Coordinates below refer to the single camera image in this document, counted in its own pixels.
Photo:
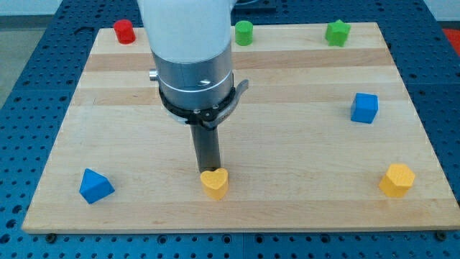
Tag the blue triangle block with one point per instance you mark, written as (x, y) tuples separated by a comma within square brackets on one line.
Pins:
[(94, 186)]

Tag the blue cube block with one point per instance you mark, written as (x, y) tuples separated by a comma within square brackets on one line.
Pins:
[(364, 108)]

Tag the red cylinder block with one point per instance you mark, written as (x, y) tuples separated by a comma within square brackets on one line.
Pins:
[(124, 31)]

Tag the green cylinder block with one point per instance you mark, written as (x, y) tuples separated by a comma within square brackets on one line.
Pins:
[(243, 33)]

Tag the green star block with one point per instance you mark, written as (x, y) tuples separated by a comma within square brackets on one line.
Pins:
[(337, 33)]

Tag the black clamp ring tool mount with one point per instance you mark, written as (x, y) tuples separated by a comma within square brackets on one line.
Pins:
[(211, 117)]

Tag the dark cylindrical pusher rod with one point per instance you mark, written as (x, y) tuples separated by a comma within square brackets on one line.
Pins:
[(206, 144)]

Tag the yellow heart block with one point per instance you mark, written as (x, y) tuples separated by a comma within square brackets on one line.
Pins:
[(215, 183)]

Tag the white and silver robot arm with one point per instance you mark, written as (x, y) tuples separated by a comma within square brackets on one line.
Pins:
[(191, 45)]

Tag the light wooden board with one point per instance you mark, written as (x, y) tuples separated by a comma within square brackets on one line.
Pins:
[(296, 161)]

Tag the yellow hexagon block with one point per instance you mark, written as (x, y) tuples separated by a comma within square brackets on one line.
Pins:
[(397, 180)]

